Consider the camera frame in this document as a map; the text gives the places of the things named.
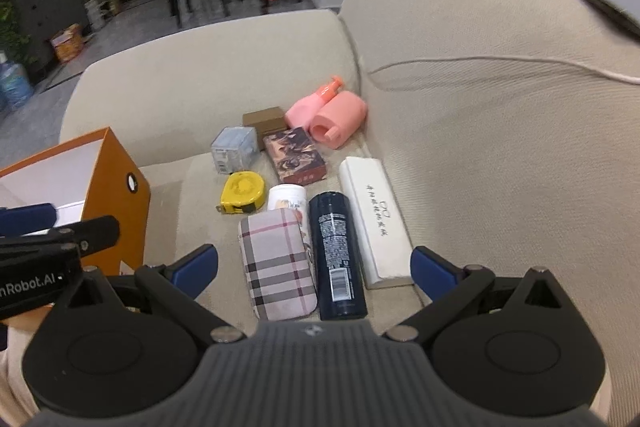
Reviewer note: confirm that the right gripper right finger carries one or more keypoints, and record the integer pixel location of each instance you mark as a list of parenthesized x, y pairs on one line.
[(450, 288)]

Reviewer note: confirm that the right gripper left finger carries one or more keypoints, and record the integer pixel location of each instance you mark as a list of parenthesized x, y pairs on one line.
[(173, 290)]

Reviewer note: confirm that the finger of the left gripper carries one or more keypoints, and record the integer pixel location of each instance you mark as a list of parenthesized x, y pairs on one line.
[(90, 236), (24, 220)]

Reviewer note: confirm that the long white box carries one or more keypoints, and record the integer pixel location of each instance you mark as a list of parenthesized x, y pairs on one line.
[(383, 240)]

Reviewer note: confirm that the plaid manicure case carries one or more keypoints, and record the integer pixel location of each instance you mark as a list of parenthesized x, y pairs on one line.
[(276, 266)]

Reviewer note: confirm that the dark blue spray can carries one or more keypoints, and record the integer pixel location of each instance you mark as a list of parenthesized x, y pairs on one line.
[(336, 258)]

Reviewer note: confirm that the yellow tape measure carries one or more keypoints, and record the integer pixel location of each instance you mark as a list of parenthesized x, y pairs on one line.
[(243, 192)]

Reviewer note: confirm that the white tube bottle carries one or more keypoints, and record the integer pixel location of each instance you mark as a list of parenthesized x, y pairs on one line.
[(294, 197)]

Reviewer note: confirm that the clear plastic box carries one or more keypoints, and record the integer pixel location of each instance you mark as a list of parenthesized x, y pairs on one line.
[(234, 149)]

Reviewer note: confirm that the brown illustrated card box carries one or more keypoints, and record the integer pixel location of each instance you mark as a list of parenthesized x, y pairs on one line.
[(295, 157)]

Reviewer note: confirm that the brown square box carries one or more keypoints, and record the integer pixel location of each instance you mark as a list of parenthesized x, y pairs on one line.
[(265, 122)]

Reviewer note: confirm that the pink foam cylinder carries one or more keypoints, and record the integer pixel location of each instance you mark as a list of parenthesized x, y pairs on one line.
[(338, 120)]

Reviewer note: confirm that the pink pump bottle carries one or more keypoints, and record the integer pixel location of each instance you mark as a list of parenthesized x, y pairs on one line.
[(303, 111)]

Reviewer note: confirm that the orange cardboard box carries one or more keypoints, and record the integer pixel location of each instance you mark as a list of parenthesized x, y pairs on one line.
[(86, 178)]

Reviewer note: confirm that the blue water jug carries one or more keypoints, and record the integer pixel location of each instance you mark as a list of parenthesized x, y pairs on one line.
[(15, 85)]

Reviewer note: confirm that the small cardboard box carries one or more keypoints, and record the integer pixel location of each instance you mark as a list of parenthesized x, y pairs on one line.
[(68, 43)]

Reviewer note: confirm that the beige sofa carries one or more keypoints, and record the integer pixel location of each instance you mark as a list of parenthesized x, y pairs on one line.
[(508, 129)]

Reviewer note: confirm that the dark cabinet with plants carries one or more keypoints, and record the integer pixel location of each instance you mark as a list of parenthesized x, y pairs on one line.
[(28, 26)]

